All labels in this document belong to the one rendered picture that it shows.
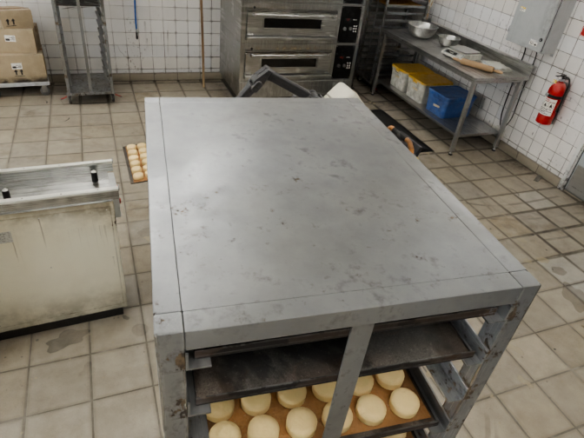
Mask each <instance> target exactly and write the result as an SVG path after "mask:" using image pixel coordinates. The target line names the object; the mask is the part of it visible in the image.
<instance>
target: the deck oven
mask: <svg viewBox="0 0 584 438"><path fill-rule="evenodd" d="M366 1H367V0H221V19H220V73H221V74H222V76H223V82H224V84H225V85H226V86H227V88H228V89H229V91H230V93H231V94H232V96H233V97H236V96H237V95H238V94H239V93H240V92H241V90H242V89H243V88H244V87H245V85H246V84H247V82H248V80H249V79H250V78H251V77H252V75H253V74H254V73H255V72H257V71H258V70H259V69H260V68H262V67H263V66H264V65H268V66H269V67H270V68H271V69H272V70H273V71H275V72H276V73H278V74H280V75H282V76H284V77H286V78H288V79H289V80H290V81H292V82H294V83H296V84H298V85H300V86H302V87H303V88H305V89H307V90H315V91H316V92H317V94H319V93H320V94H321V95H322V96H325V95H327V94H328V92H329V91H330V90H332V89H333V88H334V87H335V86H336V85H337V84H338V83H345V84H346V85H347V86H349V87H351V83H352V77H353V73H354V68H355V59H356V55H357V51H358V46H359V40H360V34H361V30H362V21H363V16H364V11H365V5H366ZM293 95H295V94H293V93H291V92H289V91H288V90H286V89H284V88H282V87H280V86H279V85H277V84H275V83H272V82H270V81H268V80H267V81H266V82H265V84H264V85H263V86H262V87H261V88H260V89H259V90H258V92H257V93H254V94H253V95H252V96H251V97H292V96H293ZM295 96H296V95H295ZM298 97H299V96H298Z"/></svg>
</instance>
